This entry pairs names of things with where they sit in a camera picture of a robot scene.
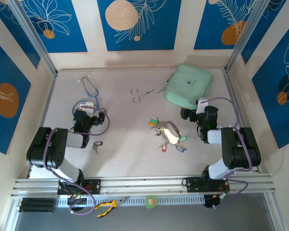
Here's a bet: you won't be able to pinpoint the key with black tag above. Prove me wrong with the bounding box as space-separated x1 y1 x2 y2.
92 141 104 154

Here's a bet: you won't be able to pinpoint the blue stethoscope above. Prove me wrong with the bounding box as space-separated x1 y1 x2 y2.
72 76 107 116

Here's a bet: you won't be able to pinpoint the mint green zip pouch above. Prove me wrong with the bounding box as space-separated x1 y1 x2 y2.
164 64 214 113

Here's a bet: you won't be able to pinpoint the metal forceps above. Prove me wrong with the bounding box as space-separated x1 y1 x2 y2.
131 88 165 103

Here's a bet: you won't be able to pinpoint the round green tape roll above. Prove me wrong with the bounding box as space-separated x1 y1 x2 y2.
144 194 158 210

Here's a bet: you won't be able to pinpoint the black ribbed block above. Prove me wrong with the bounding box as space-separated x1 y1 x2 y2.
18 197 56 213

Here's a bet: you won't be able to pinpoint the grey metal shelf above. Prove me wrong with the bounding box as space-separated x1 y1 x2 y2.
4 193 286 231

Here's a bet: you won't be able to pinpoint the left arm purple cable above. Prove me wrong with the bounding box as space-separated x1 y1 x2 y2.
42 107 111 215

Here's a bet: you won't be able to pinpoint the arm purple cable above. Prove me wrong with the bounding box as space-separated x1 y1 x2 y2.
42 107 111 215
199 96 253 210

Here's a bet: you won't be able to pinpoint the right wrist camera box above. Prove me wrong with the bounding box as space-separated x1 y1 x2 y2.
196 98 209 114

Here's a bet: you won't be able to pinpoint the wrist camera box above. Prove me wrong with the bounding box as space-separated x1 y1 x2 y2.
196 98 209 114
79 102 98 115

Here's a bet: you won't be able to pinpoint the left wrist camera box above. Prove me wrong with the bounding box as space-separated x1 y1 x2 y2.
79 102 98 115

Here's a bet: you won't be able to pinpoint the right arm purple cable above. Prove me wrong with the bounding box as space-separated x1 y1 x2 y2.
199 96 253 210

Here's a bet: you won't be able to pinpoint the aluminium side rail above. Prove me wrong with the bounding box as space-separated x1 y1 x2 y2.
223 69 262 174
26 71 58 179

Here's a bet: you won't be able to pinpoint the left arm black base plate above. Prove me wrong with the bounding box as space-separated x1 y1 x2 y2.
57 178 102 195

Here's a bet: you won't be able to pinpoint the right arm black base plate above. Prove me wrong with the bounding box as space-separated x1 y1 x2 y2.
184 177 231 193

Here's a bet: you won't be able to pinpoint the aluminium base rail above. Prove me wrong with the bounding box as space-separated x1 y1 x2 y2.
11 174 276 198

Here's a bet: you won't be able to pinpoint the white slotted cable tray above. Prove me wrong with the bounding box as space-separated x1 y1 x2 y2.
56 195 206 207

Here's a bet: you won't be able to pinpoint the yellow handled pliers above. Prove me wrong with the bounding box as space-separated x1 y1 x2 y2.
94 196 131 218

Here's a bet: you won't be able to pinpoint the aluminium corner post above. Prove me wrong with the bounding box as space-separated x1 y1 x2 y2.
8 0 59 76
225 0 272 73

